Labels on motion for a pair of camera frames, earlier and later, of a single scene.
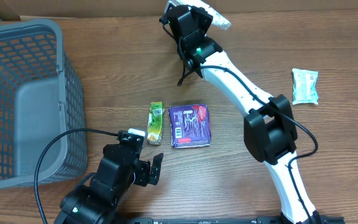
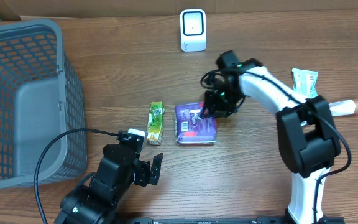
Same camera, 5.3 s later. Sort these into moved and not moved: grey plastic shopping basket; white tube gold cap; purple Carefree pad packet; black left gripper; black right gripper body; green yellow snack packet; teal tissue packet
Moved: purple Carefree pad packet; black right gripper body; white tube gold cap
Not moved: grey plastic shopping basket; black left gripper; teal tissue packet; green yellow snack packet
